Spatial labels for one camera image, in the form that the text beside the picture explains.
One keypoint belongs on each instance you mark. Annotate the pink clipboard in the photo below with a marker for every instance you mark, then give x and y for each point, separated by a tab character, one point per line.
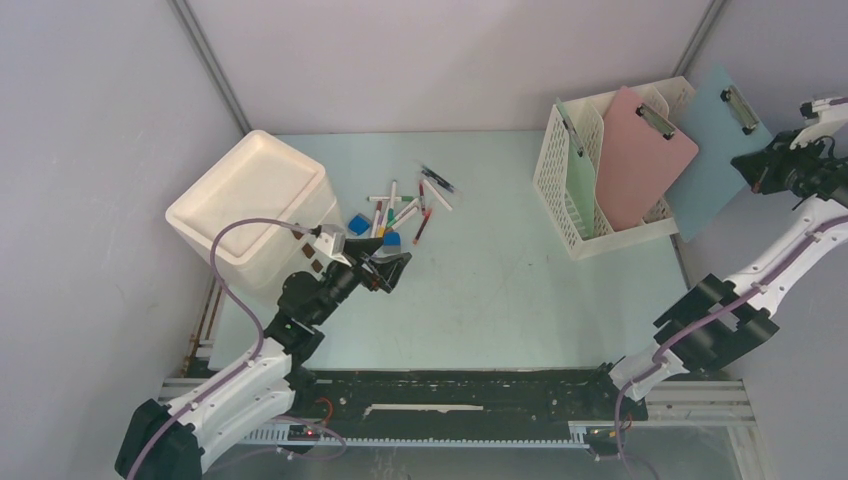
642	155

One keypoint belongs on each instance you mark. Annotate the blue eraser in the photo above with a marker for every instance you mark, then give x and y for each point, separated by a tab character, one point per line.
359	225
392	243

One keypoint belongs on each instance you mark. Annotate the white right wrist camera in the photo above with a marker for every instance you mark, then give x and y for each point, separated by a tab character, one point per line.
823	117

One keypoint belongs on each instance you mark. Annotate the white marker yellow cap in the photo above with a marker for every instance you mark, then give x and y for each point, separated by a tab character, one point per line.
388	222

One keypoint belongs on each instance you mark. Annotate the green clipboard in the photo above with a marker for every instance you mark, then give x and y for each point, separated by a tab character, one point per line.
580	176

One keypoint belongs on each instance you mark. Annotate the red pen orange cap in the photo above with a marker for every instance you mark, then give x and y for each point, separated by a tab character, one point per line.
424	223

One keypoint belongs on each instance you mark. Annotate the white marker brown cap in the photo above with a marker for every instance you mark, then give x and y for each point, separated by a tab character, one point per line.
376	220

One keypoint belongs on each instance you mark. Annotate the white drawer cabinet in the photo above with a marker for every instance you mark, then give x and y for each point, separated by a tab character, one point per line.
260	177

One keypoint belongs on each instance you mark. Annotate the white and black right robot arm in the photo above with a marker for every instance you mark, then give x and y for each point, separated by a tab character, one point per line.
720	320

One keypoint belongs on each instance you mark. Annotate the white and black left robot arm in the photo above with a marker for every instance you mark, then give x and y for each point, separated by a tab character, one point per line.
184	437

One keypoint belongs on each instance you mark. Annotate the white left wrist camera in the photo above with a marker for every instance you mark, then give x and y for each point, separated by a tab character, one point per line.
330	241

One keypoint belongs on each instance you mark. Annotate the white marker green tip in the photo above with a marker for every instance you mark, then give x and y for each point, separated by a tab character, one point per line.
414	202

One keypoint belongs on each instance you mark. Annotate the green transparent pen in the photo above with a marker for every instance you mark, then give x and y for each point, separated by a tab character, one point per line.
430	172

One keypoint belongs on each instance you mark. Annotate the white marker green cap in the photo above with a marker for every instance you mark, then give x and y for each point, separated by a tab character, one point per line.
384	198

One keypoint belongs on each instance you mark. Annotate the red transparent pen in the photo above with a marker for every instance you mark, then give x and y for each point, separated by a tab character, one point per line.
421	197

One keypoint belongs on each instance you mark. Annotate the blue clipboard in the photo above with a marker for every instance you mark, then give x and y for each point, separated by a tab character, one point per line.
724	125

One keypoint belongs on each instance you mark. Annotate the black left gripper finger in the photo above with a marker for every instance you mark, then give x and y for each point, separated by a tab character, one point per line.
357	249
389	270

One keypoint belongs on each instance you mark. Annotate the white chalk stick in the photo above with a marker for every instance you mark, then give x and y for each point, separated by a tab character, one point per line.
437	194

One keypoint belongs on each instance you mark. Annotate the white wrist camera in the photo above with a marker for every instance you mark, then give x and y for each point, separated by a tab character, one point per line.
823	117
330	241

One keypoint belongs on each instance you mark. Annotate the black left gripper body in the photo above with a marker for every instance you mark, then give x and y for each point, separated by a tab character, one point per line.
365	277

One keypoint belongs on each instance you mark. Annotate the white marker brown tip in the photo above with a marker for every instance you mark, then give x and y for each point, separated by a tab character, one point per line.
404	218

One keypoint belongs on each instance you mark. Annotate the white marker teal tip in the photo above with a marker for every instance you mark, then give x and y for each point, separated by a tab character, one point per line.
392	192

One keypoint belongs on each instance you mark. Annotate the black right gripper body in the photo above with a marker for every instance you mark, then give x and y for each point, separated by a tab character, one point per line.
795	166

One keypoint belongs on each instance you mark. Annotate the white perforated file organizer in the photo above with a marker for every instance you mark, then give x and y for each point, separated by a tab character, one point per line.
668	97

